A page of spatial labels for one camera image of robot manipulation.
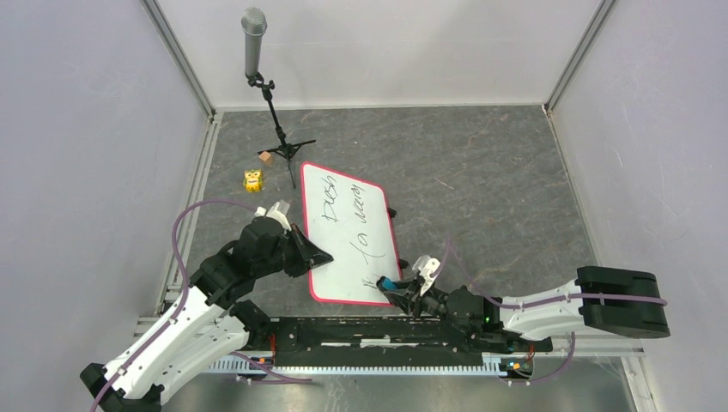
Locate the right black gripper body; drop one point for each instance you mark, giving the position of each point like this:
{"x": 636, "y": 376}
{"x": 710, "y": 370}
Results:
{"x": 432, "y": 301}

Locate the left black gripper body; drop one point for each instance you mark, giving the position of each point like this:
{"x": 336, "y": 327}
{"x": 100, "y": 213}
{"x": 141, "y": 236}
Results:
{"x": 277, "y": 261}

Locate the blue whiteboard eraser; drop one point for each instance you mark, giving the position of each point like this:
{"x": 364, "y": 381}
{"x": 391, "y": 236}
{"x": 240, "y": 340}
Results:
{"x": 386, "y": 283}

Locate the pink framed whiteboard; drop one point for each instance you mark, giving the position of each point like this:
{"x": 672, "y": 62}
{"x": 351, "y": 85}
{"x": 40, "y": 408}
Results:
{"x": 348, "y": 218}

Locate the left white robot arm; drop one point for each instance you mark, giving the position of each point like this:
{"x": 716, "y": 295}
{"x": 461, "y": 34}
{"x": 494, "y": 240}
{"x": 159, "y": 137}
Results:
{"x": 210, "y": 319}

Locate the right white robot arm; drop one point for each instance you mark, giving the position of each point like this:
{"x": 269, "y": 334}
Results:
{"x": 622, "y": 302}

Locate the yellow owl toy block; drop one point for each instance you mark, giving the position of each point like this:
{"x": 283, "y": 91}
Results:
{"x": 253, "y": 180}

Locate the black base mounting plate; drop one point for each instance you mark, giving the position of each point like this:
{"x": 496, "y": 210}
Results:
{"x": 382, "y": 342}

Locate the wooden cube near tripod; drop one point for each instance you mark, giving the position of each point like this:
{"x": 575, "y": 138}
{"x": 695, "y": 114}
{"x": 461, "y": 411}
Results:
{"x": 267, "y": 158}

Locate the black microphone tripod stand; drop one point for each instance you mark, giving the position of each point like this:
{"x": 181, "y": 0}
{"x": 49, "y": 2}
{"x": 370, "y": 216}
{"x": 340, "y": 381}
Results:
{"x": 284, "y": 149}

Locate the silver microphone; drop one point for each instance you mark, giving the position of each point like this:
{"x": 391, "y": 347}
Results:
{"x": 254, "y": 25}

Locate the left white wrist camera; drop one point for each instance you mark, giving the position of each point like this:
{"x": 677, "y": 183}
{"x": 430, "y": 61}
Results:
{"x": 278, "y": 212}

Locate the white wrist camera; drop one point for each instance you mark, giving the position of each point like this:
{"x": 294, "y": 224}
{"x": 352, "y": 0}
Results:
{"x": 427, "y": 267}
{"x": 278, "y": 212}

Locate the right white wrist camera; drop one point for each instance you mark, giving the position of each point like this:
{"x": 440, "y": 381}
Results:
{"x": 427, "y": 267}

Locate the aluminium frame rail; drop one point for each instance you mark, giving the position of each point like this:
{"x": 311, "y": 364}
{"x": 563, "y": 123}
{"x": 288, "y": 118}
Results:
{"x": 595, "y": 343}

